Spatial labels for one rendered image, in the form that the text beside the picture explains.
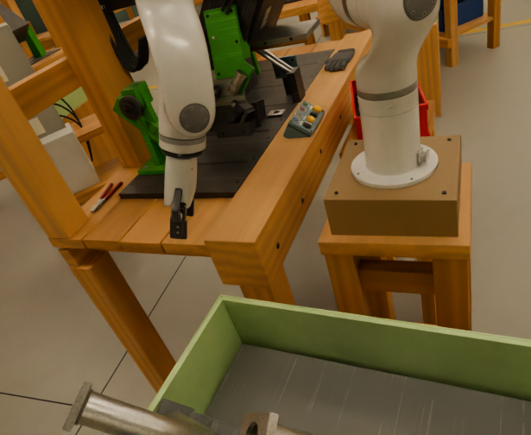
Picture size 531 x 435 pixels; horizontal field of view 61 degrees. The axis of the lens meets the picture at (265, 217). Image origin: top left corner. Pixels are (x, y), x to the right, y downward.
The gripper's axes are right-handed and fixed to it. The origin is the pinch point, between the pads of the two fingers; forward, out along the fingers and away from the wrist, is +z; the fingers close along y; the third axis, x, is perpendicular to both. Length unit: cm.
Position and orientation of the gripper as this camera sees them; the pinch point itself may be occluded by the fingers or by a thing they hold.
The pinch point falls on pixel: (182, 222)
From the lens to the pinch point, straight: 91.2
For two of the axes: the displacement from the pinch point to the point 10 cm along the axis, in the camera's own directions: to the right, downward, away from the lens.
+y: 0.0, 4.8, -8.8
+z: -0.9, 8.8, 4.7
